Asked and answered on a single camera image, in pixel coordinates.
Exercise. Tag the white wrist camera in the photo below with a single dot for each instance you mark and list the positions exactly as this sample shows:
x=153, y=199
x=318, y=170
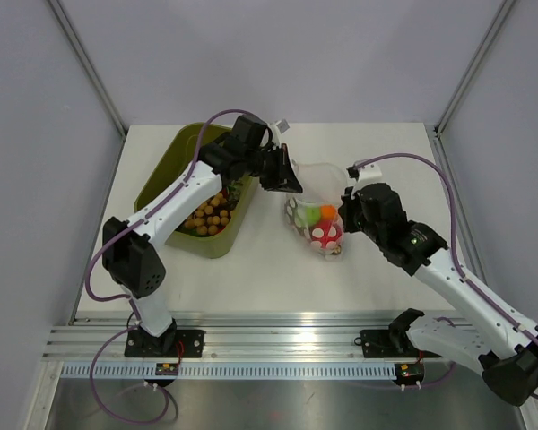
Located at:
x=278, y=129
x=365, y=175

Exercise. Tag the olive green plastic bin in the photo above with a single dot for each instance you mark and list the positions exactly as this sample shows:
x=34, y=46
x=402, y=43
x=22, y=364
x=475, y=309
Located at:
x=171, y=165

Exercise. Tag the aluminium frame post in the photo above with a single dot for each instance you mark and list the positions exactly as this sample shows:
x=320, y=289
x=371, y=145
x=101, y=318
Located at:
x=82, y=56
x=476, y=63

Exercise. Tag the orange fruit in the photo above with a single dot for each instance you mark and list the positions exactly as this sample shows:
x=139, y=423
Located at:
x=328, y=211

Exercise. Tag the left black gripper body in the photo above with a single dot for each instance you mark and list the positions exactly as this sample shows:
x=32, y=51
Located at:
x=265, y=165

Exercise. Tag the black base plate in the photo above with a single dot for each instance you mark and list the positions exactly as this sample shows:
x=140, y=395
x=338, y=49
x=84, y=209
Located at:
x=377, y=343
x=193, y=342

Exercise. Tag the right aluminium frame post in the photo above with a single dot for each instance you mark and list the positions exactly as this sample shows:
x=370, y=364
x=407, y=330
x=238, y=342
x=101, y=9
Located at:
x=476, y=63

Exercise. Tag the red apple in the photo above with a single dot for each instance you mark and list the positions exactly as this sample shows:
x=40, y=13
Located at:
x=325, y=235

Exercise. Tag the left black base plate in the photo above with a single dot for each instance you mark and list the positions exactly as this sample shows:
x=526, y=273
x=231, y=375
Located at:
x=193, y=342

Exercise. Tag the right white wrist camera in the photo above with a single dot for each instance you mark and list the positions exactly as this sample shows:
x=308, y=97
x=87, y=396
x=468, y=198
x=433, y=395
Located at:
x=365, y=175

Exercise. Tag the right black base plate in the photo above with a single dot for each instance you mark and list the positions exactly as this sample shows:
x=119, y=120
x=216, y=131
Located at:
x=377, y=343

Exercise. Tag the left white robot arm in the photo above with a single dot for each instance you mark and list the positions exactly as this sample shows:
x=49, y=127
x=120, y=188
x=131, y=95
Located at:
x=130, y=248

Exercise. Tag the clear zip top bag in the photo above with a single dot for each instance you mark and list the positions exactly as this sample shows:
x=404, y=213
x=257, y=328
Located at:
x=322, y=185

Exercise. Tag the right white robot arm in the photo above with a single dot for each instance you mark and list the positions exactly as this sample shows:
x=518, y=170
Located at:
x=503, y=350

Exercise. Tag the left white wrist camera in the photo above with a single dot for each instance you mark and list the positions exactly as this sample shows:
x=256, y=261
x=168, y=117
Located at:
x=278, y=129

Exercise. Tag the white slotted cable duct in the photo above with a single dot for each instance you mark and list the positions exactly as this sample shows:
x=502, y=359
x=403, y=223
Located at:
x=375, y=371

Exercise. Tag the aluminium mounting rail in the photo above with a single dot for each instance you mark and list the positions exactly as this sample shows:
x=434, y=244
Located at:
x=233, y=336

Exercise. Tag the tan longan bunch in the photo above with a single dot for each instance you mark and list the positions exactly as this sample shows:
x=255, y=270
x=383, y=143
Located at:
x=210, y=218

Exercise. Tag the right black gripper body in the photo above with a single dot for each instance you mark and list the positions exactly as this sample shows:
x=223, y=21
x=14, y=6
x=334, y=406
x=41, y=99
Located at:
x=354, y=219

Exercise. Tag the left aluminium frame post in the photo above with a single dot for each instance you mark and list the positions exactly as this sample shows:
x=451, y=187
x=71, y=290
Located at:
x=82, y=56

